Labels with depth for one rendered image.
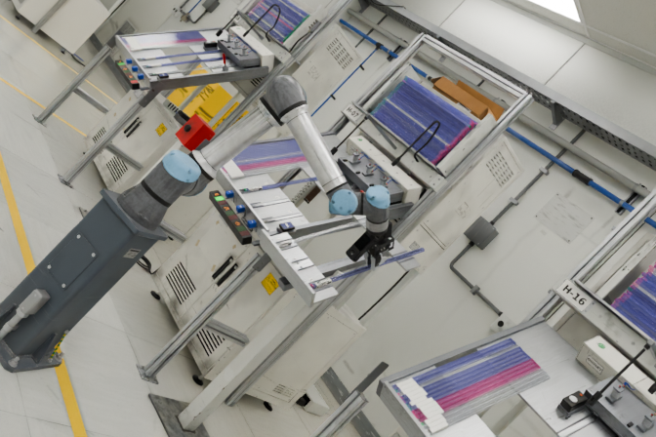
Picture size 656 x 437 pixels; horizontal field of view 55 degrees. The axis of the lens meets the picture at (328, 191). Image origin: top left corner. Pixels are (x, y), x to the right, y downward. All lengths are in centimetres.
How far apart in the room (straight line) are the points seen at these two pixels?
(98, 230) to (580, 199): 305
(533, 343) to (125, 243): 137
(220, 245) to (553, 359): 157
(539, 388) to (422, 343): 208
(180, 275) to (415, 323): 174
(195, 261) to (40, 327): 117
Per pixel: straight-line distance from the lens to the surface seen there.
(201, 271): 303
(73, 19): 685
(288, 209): 258
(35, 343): 213
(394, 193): 272
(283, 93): 190
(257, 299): 274
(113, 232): 195
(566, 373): 224
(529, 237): 417
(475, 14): 546
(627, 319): 228
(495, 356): 216
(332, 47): 398
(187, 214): 409
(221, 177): 275
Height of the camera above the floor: 107
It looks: 2 degrees down
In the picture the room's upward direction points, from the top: 44 degrees clockwise
